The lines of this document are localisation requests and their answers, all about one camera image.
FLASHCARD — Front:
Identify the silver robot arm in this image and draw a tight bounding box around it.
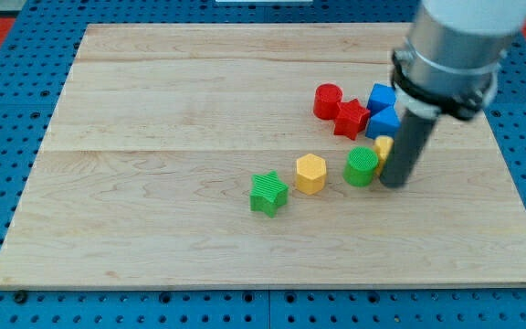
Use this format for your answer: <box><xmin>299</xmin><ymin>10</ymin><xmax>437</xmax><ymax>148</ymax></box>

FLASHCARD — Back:
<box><xmin>391</xmin><ymin>0</ymin><xmax>526</xmax><ymax>123</ymax></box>

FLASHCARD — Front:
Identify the wooden board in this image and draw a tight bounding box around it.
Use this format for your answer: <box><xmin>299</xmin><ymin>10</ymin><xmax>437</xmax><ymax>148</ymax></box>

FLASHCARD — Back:
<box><xmin>0</xmin><ymin>23</ymin><xmax>526</xmax><ymax>291</ymax></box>

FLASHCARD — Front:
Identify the yellow hexagon block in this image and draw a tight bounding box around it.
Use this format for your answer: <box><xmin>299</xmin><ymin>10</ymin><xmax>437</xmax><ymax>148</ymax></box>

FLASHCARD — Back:
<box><xmin>295</xmin><ymin>154</ymin><xmax>327</xmax><ymax>195</ymax></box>

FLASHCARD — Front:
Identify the red cylinder block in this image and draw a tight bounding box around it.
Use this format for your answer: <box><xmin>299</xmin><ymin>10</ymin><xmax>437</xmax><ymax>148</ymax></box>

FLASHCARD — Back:
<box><xmin>313</xmin><ymin>83</ymin><xmax>343</xmax><ymax>120</ymax></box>

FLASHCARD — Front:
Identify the red star block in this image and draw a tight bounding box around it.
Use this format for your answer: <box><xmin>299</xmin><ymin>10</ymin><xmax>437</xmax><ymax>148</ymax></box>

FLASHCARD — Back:
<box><xmin>333</xmin><ymin>99</ymin><xmax>371</xmax><ymax>140</ymax></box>

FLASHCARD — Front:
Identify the blue triangle block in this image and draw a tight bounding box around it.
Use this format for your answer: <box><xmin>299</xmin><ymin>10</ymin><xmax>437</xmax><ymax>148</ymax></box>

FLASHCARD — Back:
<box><xmin>365</xmin><ymin>106</ymin><xmax>400</xmax><ymax>139</ymax></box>

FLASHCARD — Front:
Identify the green star block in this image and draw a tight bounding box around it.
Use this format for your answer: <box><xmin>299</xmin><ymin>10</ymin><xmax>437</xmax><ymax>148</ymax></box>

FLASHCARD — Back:
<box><xmin>249</xmin><ymin>171</ymin><xmax>289</xmax><ymax>218</ymax></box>

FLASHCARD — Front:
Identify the blue cube block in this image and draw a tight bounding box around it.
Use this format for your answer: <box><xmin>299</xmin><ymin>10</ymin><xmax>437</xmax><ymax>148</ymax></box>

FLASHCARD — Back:
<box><xmin>367</xmin><ymin>83</ymin><xmax>396</xmax><ymax>116</ymax></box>

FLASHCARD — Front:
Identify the green cylinder block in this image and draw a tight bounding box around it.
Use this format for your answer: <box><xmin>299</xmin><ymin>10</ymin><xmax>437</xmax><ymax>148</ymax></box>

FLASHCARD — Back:
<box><xmin>342</xmin><ymin>146</ymin><xmax>379</xmax><ymax>187</ymax></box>

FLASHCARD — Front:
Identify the yellow block behind rod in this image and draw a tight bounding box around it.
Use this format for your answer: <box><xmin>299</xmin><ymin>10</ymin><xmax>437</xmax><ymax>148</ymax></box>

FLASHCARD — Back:
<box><xmin>373</xmin><ymin>135</ymin><xmax>395</xmax><ymax>176</ymax></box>

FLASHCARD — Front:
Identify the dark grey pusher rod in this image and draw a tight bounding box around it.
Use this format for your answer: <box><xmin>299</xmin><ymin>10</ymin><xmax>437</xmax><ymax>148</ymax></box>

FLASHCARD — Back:
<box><xmin>379</xmin><ymin>110</ymin><xmax>440</xmax><ymax>188</ymax></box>

